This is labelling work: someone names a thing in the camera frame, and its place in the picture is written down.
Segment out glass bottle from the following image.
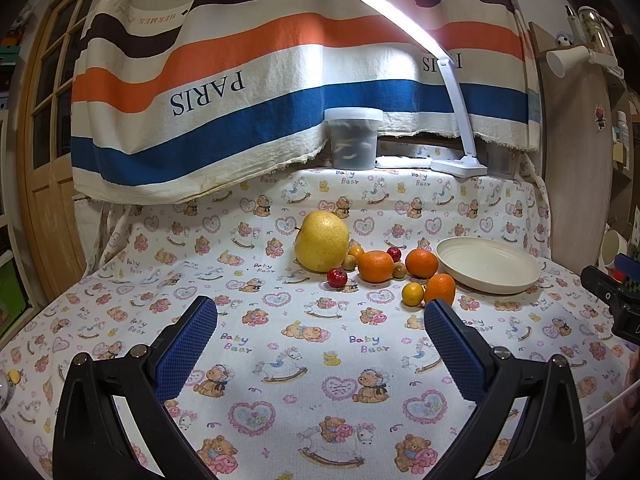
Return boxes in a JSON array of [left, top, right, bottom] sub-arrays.
[[577, 7, 613, 56]]

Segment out large yellow pomelo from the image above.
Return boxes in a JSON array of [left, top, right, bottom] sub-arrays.
[[294, 211, 351, 273]]

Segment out white cable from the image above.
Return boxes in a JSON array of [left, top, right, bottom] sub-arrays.
[[582, 390, 633, 423]]

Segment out orange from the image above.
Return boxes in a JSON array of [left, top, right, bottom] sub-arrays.
[[405, 249, 440, 279], [424, 273, 457, 307], [357, 250, 396, 283]]

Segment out green box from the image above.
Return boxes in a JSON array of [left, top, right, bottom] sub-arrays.
[[0, 255, 26, 311]]

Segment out translucent plastic container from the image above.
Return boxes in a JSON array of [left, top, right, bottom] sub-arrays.
[[324, 107, 383, 171]]

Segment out cream plate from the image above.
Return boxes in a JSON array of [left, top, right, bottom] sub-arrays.
[[435, 237, 543, 295]]

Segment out white spot lamp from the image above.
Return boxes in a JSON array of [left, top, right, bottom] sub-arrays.
[[545, 45, 626, 78]]

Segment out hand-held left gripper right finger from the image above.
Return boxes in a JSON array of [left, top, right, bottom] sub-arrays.
[[422, 298, 588, 480]]

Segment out striped hanging cloth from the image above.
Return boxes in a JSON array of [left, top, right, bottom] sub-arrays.
[[70, 0, 543, 206]]

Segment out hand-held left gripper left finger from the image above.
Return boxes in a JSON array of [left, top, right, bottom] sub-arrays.
[[52, 295, 221, 480]]

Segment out small grey plastic cup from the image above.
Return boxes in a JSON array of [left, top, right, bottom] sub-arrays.
[[487, 145, 516, 178]]

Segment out bear print tablecloth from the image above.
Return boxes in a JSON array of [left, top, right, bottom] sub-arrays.
[[0, 152, 640, 480]]

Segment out white mug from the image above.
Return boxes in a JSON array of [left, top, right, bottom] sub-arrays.
[[600, 227, 632, 273]]

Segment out wooden door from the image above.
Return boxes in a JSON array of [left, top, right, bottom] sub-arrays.
[[15, 0, 111, 301]]

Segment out white plastic bottle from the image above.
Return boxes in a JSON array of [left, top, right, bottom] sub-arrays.
[[612, 110, 631, 147]]

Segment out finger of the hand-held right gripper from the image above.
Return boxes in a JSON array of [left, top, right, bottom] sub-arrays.
[[614, 254, 640, 295], [581, 265, 640, 318]]

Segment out white flat device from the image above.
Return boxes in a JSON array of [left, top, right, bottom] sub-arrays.
[[375, 155, 432, 169]]

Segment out white desk lamp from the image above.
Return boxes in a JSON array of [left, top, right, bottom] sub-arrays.
[[357, 0, 488, 178]]

